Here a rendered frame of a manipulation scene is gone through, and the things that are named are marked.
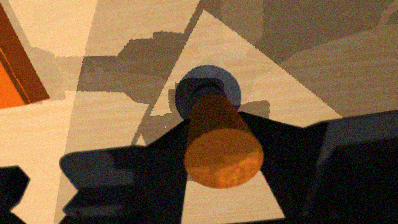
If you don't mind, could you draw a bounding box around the orange knob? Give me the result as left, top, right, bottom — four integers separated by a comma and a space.
184, 94, 264, 189

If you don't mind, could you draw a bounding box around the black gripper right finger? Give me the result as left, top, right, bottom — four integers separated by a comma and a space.
238, 110, 398, 218

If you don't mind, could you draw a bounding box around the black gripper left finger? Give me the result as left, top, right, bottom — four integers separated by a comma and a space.
59, 118, 190, 224

